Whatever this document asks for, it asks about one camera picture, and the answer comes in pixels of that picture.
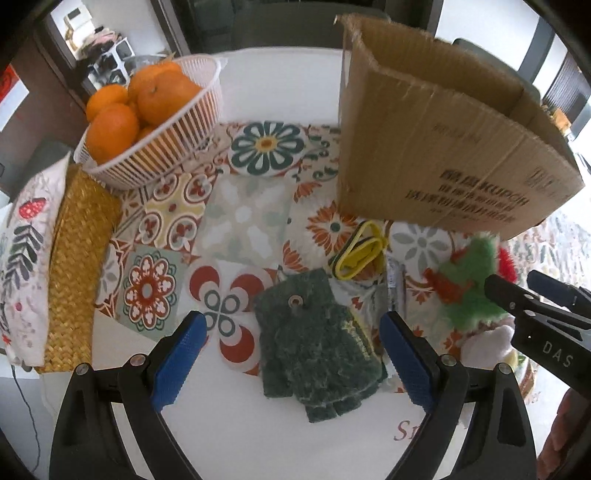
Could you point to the pile of oranges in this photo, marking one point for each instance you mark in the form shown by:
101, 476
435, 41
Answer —
113, 131

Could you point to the pile of pink clothes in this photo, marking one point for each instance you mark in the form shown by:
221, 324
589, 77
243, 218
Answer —
99, 41

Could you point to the brown cardboard box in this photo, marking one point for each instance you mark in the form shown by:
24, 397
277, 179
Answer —
415, 138

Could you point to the white shoe shelf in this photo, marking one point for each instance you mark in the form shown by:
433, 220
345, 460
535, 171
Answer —
121, 48

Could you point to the dark glass door cabinet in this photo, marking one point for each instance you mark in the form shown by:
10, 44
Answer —
175, 21

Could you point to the person's right hand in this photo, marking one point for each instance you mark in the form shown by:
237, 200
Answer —
561, 434

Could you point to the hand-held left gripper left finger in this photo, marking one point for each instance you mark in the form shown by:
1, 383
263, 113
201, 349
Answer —
180, 360

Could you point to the white wall panel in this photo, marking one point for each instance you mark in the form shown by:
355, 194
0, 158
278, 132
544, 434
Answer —
76, 18

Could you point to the white tablecloth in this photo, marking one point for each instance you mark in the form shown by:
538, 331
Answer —
286, 438

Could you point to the grey pen tool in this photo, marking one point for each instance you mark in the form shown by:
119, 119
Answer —
395, 286

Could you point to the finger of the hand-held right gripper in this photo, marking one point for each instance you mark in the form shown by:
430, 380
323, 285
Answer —
558, 288
508, 293

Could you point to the dark green knit glove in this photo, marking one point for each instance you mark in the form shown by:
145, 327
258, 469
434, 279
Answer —
314, 350

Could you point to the yellow woven straw mat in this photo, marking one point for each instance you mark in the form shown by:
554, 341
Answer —
78, 258

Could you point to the colourful patterned table mat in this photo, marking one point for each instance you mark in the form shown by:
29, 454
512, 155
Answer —
249, 221

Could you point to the narrow dark grey chair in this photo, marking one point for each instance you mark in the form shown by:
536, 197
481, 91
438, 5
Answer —
498, 57

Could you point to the wide dark grey chair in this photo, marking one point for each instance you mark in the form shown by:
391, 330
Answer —
286, 32

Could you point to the grey side chair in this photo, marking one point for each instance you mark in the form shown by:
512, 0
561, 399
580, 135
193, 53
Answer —
44, 161

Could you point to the white plastic basket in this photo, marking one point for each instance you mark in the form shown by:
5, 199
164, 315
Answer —
175, 143

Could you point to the green red fluffy toy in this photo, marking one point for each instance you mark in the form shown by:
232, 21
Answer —
466, 272

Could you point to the white cotton plush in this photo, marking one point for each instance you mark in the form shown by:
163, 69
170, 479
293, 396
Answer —
489, 344

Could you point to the floral printed white cloth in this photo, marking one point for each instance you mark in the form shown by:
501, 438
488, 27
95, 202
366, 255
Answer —
27, 249

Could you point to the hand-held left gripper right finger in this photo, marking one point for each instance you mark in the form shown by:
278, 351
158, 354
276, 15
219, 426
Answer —
406, 364

